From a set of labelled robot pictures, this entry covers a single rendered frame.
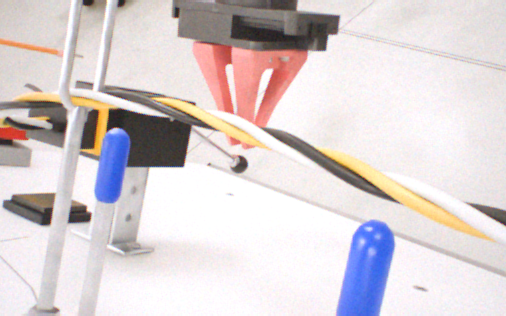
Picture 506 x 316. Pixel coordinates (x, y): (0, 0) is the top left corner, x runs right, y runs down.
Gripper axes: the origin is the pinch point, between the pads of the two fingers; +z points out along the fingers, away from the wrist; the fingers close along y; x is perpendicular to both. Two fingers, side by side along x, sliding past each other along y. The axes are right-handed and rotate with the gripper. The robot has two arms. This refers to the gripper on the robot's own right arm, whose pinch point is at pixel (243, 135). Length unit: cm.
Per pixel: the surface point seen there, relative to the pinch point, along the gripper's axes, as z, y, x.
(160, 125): -2.4, 2.2, -11.1
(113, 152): -5.3, 12.9, -24.4
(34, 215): 4.1, -4.6, -14.3
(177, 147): -1.0, 2.2, -9.6
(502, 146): 26, -16, 150
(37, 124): -3.0, 0.8, -18.1
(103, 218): -3.3, 12.8, -24.6
